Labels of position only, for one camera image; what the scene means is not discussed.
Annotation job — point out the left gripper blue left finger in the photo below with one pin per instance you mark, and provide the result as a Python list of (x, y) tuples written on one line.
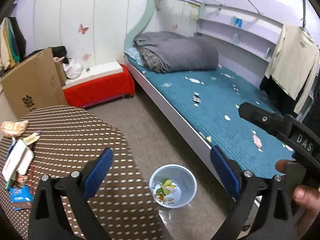
[(48, 219)]

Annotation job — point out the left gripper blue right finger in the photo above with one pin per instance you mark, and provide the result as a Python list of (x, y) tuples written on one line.
[(274, 219)]

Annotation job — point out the orange white bread bag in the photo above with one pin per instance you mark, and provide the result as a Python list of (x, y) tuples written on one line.
[(14, 129)]

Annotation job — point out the white paper box trash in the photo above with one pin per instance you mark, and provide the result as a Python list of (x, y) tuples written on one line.
[(18, 161)]

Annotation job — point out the light blue trash bin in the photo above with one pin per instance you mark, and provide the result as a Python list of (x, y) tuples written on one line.
[(173, 186)]

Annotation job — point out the person's right hand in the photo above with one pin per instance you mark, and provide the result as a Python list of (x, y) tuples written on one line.
[(308, 198)]

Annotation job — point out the blue snack packet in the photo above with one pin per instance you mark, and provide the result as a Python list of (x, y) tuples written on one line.
[(21, 198)]

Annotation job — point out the black garment under sweater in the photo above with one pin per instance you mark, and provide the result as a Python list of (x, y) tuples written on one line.
[(282, 101)]

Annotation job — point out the cream hanging sweater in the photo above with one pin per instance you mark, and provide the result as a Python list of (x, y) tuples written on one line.
[(293, 65)]

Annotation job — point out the brown polka dot tablecloth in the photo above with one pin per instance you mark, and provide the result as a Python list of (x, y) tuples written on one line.
[(70, 137)]

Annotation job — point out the teal candy pattern bedspread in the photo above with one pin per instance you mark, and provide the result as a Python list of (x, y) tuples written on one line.
[(209, 102)]

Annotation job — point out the brown cardboard box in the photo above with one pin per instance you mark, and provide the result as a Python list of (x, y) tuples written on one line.
[(33, 84)]

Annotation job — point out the white plastic bag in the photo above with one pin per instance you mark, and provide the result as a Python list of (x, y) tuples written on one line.
[(73, 69)]

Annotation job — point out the red covered low bench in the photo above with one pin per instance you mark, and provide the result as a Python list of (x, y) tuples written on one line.
[(101, 90)]

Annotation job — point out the folded grey blanket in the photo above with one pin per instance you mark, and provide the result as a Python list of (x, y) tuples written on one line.
[(167, 52)]

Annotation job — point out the hanging clothes bundle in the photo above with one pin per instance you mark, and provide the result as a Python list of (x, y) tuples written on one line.
[(13, 44)]

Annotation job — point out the blue striped pillow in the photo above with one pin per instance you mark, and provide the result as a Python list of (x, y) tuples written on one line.
[(135, 55)]

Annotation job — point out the white bed frame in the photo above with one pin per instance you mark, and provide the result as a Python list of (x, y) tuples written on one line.
[(175, 119)]

